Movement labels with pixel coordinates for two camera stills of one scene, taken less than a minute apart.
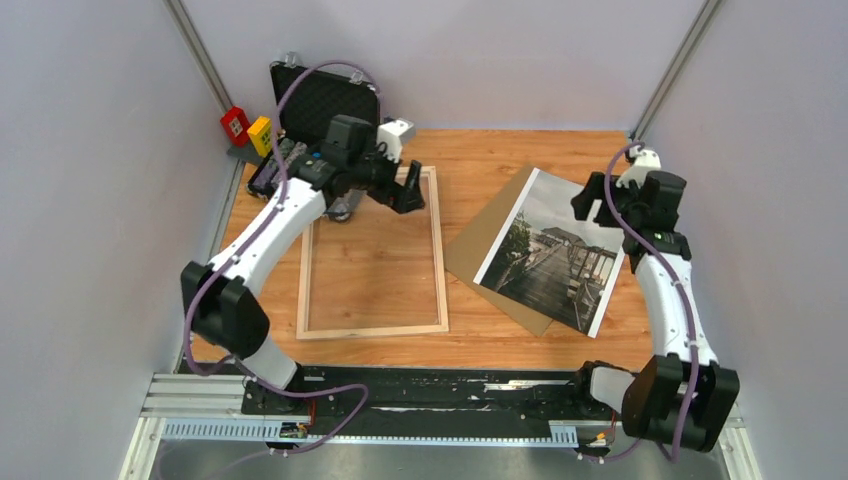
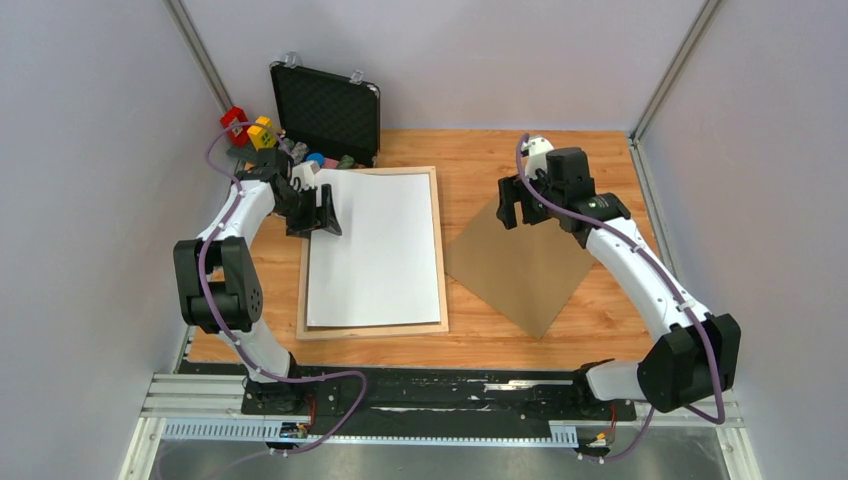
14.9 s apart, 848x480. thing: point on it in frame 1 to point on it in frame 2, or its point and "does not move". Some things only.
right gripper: (594, 188) to (512, 189)
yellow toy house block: (261, 134) does not move
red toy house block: (236, 125) does not move
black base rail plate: (426, 400) does not move
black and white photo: (553, 263) to (382, 268)
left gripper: (400, 198) to (317, 217)
